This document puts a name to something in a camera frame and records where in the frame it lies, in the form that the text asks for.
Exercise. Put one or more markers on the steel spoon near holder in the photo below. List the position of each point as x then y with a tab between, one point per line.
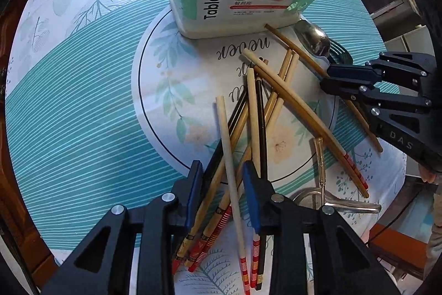
313	38

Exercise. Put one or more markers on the teal patterned tablecloth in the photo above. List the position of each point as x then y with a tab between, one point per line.
77	147

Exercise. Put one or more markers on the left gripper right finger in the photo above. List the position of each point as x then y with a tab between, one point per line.
341	262

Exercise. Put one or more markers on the pale chopstick red band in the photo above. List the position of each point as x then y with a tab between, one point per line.
255	147

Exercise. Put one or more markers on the pale chopstick red tip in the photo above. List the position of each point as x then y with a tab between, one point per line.
232	188

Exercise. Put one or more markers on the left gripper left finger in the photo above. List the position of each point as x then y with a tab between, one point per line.
102	262

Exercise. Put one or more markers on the wooden handled utensil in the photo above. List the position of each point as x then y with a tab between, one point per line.
319	70

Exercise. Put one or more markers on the gold handled small spoon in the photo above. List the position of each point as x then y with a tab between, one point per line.
319	148

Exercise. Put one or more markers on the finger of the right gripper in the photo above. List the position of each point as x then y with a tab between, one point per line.
345	91
355	72

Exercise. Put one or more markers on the tan chopstick red pattern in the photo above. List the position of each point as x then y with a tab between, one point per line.
194	253

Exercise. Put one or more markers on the steel ladle spoon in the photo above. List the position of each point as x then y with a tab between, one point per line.
343	205

